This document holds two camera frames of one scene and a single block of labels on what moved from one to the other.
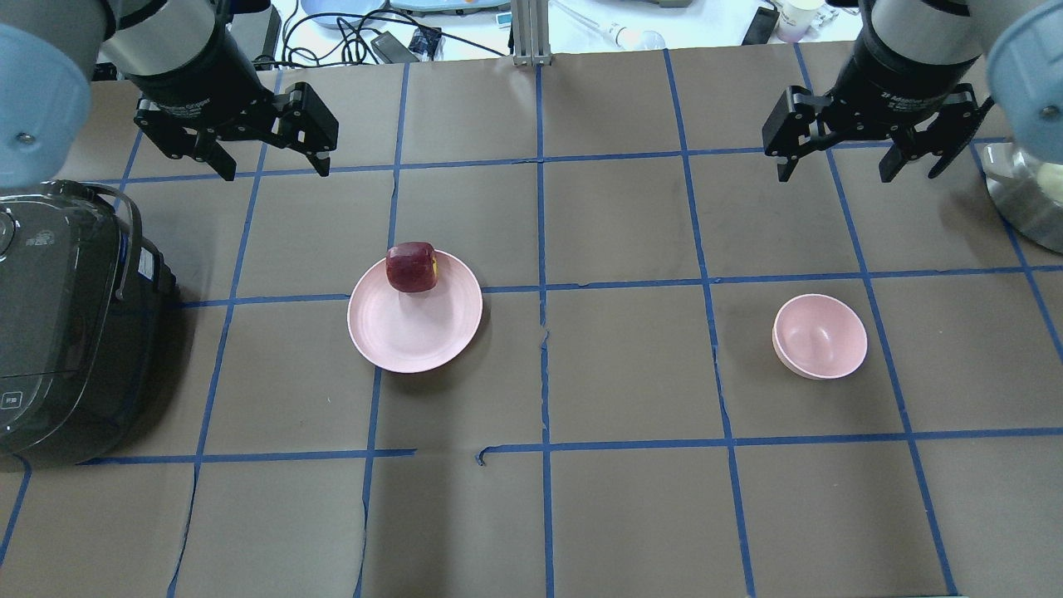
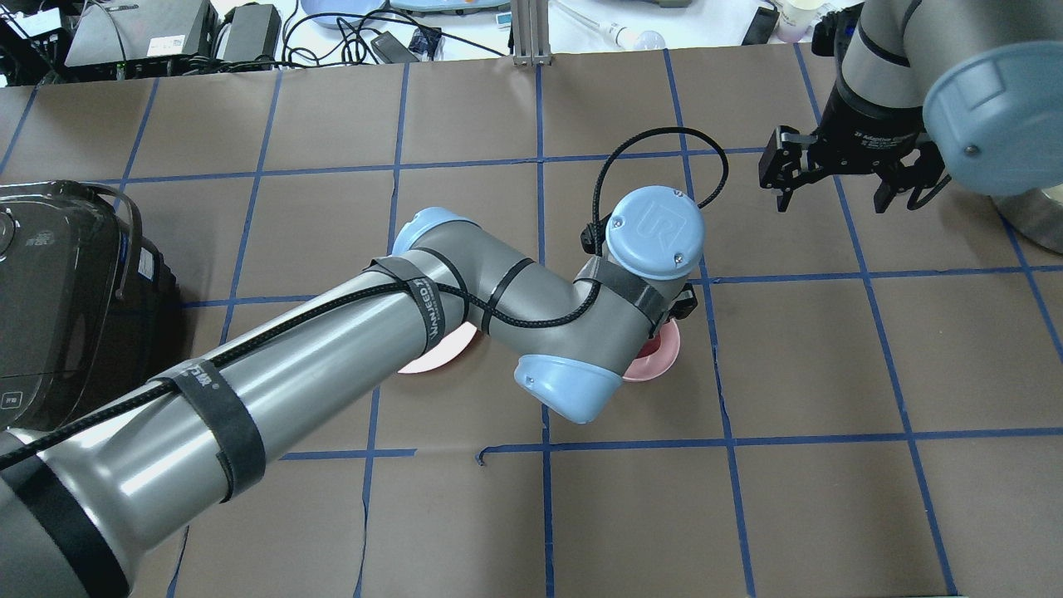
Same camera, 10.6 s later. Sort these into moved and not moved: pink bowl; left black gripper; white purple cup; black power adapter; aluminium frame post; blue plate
Moved: pink bowl; left black gripper
Not moved: aluminium frame post; white purple cup; blue plate; black power adapter
